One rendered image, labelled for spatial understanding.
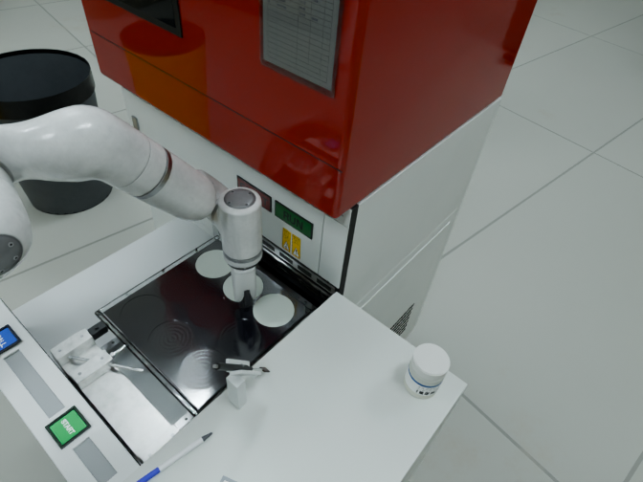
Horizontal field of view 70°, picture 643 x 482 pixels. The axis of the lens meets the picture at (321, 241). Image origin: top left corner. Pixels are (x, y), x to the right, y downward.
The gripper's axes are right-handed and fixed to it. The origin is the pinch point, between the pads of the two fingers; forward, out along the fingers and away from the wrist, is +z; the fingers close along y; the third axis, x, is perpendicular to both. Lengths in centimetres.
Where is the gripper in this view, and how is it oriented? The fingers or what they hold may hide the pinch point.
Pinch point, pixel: (245, 299)
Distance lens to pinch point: 113.4
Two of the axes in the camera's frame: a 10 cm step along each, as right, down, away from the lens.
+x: 9.7, -1.1, 2.2
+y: 2.4, 7.0, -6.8
